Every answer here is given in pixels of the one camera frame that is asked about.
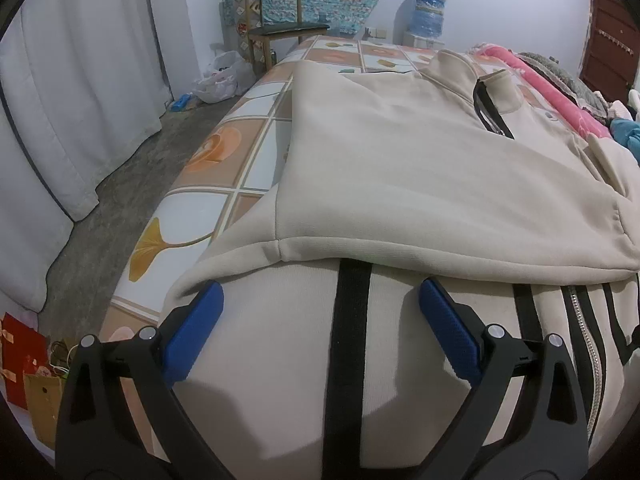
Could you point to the brown wooden door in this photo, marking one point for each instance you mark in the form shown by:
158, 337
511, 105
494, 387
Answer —
607, 45

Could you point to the white curtain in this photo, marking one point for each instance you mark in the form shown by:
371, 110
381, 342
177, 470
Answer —
75, 85

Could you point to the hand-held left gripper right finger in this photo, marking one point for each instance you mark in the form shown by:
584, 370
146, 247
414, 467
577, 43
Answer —
450, 330

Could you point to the beige zip jacket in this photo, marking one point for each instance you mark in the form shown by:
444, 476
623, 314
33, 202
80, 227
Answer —
400, 160

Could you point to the small blue floor object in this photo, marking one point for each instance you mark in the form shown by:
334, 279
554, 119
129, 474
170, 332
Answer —
181, 103

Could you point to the brown paper bag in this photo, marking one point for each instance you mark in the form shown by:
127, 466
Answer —
45, 400

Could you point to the red paper bag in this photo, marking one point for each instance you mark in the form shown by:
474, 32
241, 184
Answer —
17, 355

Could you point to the pink blanket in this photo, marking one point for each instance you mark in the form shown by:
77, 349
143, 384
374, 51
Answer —
560, 100

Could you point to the blue water jug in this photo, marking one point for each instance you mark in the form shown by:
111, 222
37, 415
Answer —
428, 12

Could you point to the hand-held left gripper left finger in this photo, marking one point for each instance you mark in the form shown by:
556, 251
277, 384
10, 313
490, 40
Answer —
195, 330

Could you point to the wooden chair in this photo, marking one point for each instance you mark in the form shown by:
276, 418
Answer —
287, 30

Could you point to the teal cloth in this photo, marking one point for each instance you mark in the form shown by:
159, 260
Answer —
627, 137

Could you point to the white water dispenser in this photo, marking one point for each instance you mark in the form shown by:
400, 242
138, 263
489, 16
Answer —
417, 41

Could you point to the wall socket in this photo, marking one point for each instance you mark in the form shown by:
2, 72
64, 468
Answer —
377, 33

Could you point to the grey blanket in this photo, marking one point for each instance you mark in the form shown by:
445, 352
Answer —
555, 70

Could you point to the white plastic bag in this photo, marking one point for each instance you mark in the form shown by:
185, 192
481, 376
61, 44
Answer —
225, 80

